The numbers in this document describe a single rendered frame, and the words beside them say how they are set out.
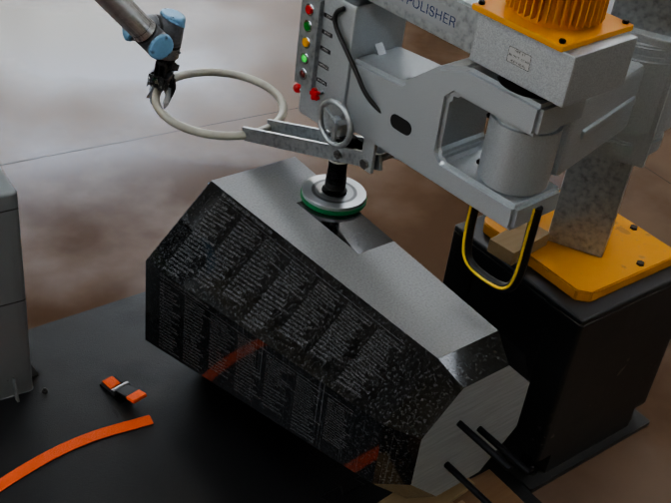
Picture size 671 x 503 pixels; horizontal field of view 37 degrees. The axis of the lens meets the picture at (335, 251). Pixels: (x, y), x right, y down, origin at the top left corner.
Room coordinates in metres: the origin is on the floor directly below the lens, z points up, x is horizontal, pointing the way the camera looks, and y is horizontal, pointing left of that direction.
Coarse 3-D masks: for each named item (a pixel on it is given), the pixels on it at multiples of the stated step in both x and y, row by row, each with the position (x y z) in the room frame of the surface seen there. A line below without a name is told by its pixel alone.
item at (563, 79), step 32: (384, 0) 2.60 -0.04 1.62; (416, 0) 2.52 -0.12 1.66; (448, 0) 2.45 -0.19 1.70; (448, 32) 2.43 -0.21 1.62; (480, 32) 2.34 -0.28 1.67; (512, 32) 2.28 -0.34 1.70; (480, 64) 2.33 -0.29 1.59; (512, 64) 2.26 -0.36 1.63; (544, 64) 2.20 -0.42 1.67; (576, 64) 2.16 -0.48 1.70; (608, 64) 2.26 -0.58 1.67; (544, 96) 2.19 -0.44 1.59; (576, 96) 2.18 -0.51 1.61
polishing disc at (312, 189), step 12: (312, 180) 2.87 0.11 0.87; (324, 180) 2.88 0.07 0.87; (348, 180) 2.90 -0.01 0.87; (312, 192) 2.79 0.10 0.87; (348, 192) 2.82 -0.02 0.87; (360, 192) 2.84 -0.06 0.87; (312, 204) 2.73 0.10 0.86; (324, 204) 2.73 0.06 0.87; (336, 204) 2.74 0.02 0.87; (348, 204) 2.75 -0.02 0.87; (360, 204) 2.76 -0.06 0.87
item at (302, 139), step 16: (272, 128) 3.13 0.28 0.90; (288, 128) 3.07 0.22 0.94; (304, 128) 3.02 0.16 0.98; (272, 144) 2.96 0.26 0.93; (288, 144) 2.90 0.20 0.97; (304, 144) 2.85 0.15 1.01; (320, 144) 2.80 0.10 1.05; (336, 160) 2.74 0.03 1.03; (352, 160) 2.69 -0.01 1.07; (384, 160) 2.66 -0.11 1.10
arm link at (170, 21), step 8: (168, 8) 3.33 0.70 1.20; (160, 16) 3.26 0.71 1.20; (168, 16) 3.26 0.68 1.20; (176, 16) 3.28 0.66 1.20; (184, 16) 3.31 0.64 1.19; (168, 24) 3.25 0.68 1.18; (176, 24) 3.26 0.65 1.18; (184, 24) 3.29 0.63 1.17; (168, 32) 3.24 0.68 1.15; (176, 32) 3.26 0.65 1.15; (176, 40) 3.27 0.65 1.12; (176, 48) 3.27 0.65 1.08
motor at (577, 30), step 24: (480, 0) 2.36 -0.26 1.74; (504, 0) 2.40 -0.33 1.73; (528, 0) 2.27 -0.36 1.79; (552, 0) 2.26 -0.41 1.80; (576, 0) 2.24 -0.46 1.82; (600, 0) 2.28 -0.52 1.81; (504, 24) 2.28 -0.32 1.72; (528, 24) 2.27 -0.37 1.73; (552, 24) 2.24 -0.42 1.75; (576, 24) 2.24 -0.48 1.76; (600, 24) 2.33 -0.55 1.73; (624, 24) 2.35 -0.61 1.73
